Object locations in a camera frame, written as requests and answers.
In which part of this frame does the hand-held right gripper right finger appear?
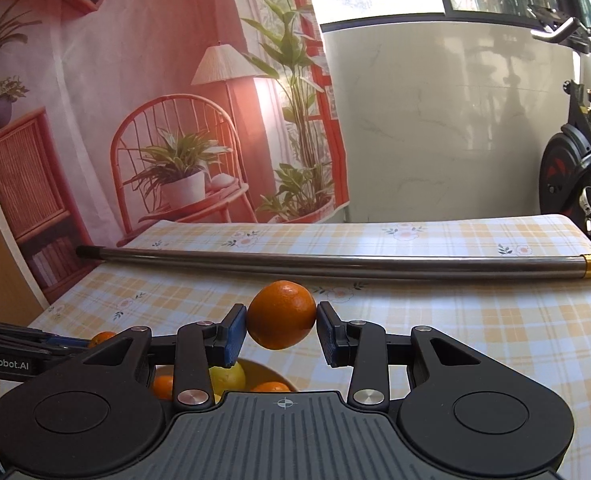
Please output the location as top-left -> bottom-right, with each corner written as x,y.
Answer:
316,302 -> 481,408

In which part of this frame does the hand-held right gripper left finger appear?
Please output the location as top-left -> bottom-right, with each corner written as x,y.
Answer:
82,304 -> 248,408

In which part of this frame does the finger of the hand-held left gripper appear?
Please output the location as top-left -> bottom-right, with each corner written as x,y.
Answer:
0,317 -> 51,345
40,335 -> 95,357

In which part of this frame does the yellow-green citrus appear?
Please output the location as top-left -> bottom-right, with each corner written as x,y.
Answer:
208,360 -> 247,403

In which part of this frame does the yellow bowl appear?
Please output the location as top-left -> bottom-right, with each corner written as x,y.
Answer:
152,357 -> 299,403

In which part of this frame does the long steel pole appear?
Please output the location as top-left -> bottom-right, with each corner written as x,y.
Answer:
76,245 -> 591,280

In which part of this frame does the checked floral tablecloth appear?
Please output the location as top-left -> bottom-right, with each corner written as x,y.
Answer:
0,215 -> 591,461

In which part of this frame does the black exercise bike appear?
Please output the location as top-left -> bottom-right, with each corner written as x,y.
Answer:
528,4 -> 591,256

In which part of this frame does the printed room wall tapestry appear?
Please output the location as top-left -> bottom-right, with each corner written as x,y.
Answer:
0,0 -> 351,306

